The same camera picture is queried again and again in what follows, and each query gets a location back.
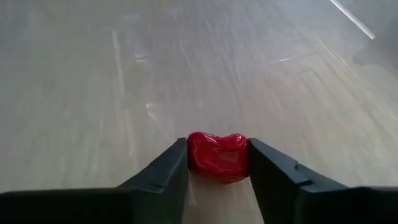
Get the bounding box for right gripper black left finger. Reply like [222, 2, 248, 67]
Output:
[0, 138, 190, 224]

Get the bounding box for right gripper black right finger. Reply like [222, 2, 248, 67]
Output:
[248, 138, 398, 224]

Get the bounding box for red toy pepper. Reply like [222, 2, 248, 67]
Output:
[186, 131, 251, 184]

